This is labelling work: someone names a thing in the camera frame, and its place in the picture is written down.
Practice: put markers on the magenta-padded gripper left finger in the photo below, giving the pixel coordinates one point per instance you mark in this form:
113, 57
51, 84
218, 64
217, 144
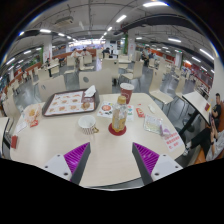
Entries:
77, 156

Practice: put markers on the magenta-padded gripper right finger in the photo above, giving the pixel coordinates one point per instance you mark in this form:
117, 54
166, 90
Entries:
146, 157

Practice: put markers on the clear bottle with tan cap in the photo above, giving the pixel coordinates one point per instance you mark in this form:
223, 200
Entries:
119, 116

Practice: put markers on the white sticker with red print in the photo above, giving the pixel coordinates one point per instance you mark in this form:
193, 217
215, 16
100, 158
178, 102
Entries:
173, 141

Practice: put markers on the clear plastic wrapped packet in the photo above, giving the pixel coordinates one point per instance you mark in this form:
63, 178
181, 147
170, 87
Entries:
152, 124

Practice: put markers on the flat round red coaster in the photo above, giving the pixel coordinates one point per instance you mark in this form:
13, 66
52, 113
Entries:
116, 134

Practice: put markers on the small white packet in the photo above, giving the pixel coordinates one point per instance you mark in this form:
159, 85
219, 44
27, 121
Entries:
151, 109

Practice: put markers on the small red sauce packet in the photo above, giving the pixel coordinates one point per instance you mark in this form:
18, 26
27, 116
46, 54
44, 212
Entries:
34, 123

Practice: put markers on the colourful printed leaflet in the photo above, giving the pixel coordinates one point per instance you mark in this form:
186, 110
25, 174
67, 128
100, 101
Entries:
105, 109

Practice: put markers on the printed paper tray liner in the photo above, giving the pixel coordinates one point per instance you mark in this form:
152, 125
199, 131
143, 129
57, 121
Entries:
63, 103

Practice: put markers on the person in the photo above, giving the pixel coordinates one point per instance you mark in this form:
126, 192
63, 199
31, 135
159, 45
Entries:
75, 54
106, 53
145, 58
217, 110
203, 138
85, 53

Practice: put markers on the clear bag of fried snacks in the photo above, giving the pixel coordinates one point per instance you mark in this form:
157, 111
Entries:
31, 113

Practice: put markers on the white printed card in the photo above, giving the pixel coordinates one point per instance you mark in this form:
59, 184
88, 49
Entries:
21, 126

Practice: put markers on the red card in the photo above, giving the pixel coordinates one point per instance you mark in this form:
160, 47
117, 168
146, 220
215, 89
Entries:
14, 141

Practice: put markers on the beige chair with metal legs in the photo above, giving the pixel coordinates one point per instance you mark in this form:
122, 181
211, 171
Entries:
160, 93

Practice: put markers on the red paper cup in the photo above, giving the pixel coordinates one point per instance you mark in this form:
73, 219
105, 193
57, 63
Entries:
126, 94

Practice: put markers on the crumpled white napkin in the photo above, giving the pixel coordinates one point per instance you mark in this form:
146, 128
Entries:
90, 91

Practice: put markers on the neighbouring beige table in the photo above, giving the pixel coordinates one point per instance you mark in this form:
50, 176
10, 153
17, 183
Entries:
196, 101

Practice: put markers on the ceiling air conditioner unit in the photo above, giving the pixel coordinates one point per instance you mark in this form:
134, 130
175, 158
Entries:
63, 22

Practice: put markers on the group of ceiling lights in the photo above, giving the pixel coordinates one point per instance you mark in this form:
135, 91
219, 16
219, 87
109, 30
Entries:
155, 4

